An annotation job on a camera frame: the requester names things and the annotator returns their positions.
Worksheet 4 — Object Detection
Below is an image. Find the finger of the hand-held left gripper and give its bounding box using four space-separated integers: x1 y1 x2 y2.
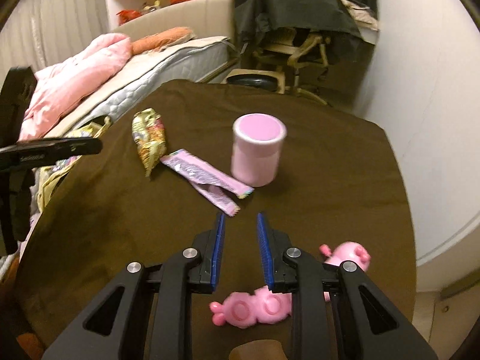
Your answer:
0 137 103 171

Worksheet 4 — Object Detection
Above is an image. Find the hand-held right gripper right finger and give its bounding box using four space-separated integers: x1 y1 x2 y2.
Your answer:
256 212 439 360

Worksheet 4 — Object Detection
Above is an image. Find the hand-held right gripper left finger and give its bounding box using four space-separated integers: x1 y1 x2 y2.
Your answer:
41 212 227 360

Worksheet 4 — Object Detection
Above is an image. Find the pink stick wrapper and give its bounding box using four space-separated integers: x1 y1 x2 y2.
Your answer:
191 182 241 217
160 149 256 199

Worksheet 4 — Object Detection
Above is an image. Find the pink pig toy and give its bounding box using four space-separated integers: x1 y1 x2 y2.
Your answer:
209 285 293 330
319 241 372 302

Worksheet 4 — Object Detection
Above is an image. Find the pink quilt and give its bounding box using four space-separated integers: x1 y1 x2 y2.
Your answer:
19 33 134 141

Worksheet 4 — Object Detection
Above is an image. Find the gold patterned snack wrapper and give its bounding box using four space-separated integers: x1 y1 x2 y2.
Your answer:
132 108 166 178

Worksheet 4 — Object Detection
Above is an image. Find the pink cylinder container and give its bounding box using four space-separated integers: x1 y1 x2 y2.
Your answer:
230 113 287 187

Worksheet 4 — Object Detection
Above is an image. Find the bed with white mattress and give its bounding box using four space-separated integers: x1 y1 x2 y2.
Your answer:
45 39 231 139

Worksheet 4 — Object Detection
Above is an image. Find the small red plastic bag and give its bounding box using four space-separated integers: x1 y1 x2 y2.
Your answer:
116 9 143 25

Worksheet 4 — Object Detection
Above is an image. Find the orange pillow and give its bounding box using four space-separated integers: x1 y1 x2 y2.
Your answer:
131 26 196 55

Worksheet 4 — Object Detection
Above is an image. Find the black round disc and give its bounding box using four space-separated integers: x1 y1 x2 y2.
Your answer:
226 74 279 91

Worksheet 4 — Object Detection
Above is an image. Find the beige headboard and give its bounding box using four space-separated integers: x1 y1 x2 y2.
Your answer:
112 0 236 44

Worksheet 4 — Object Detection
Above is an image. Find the beige office chair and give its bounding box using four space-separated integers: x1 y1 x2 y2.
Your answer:
251 32 332 106

